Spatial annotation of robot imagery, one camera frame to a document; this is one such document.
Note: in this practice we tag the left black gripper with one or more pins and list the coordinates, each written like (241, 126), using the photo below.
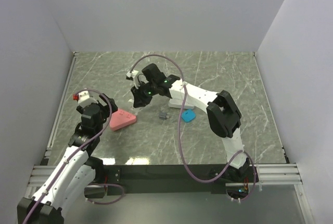
(106, 108)

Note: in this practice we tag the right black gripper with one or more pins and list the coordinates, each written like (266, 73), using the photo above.
(139, 100)

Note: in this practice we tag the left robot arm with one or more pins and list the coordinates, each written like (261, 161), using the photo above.
(76, 170)

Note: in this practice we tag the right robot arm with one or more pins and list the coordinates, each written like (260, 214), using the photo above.
(222, 112)

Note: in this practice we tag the small grey plug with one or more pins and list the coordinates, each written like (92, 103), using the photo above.
(163, 116)

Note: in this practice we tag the blue square plug adapter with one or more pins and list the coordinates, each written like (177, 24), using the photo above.
(188, 115)

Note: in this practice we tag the pink triangular power strip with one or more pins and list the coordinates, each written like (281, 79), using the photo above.
(121, 119)

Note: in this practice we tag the white triangular power strip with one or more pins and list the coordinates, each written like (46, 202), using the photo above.
(177, 103)

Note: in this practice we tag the black base beam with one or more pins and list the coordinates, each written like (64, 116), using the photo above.
(138, 179)

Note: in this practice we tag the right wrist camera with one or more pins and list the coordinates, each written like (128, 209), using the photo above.
(132, 75)

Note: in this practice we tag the aluminium rail frame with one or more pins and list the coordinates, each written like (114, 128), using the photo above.
(50, 143)

